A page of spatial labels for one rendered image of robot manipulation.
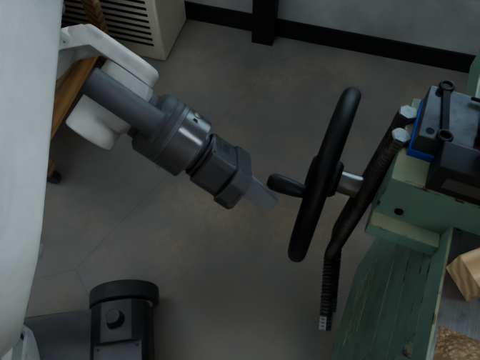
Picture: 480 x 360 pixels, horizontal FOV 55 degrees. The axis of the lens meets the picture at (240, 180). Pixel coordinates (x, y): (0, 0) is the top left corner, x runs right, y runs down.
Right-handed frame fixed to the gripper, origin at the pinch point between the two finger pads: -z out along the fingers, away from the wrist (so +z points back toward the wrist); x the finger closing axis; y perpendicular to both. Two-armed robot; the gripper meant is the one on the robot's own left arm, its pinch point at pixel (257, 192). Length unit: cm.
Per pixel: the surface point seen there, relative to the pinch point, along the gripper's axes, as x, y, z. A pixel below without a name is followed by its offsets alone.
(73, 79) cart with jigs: -111, -44, 44
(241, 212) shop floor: -83, -40, -29
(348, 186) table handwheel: -5.8, 7.2, -12.6
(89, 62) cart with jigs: -119, -37, 44
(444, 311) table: 16.3, 6.7, -21.4
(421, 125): 5.8, 20.9, -8.3
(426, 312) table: 14.1, 4.6, -21.9
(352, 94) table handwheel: -5.7, 18.1, -3.3
